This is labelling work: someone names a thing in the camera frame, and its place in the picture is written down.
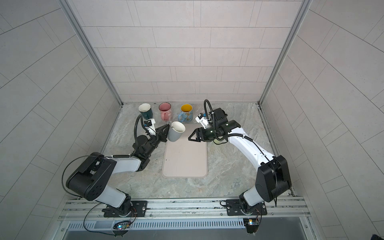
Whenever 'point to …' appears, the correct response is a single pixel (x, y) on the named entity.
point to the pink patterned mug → (166, 112)
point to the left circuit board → (124, 225)
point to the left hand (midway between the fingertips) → (173, 124)
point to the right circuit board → (251, 224)
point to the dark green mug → (145, 110)
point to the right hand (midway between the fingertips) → (193, 138)
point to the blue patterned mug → (186, 113)
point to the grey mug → (176, 129)
